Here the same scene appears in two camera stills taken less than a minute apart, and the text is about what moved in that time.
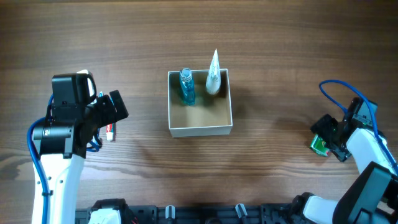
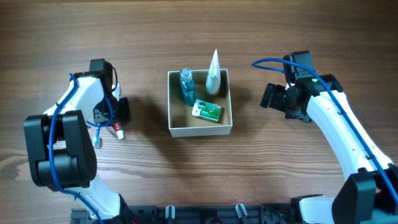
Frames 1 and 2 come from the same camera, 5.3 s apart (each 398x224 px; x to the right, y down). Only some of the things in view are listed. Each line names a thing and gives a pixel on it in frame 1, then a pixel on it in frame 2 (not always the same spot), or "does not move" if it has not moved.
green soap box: [319, 145] -> [208, 110]
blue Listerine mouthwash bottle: [186, 80] does not move
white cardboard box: [211, 115] does not move
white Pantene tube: [213, 79] does not move
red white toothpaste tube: [111, 132] -> [117, 127]
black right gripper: [325, 130] -> [271, 98]
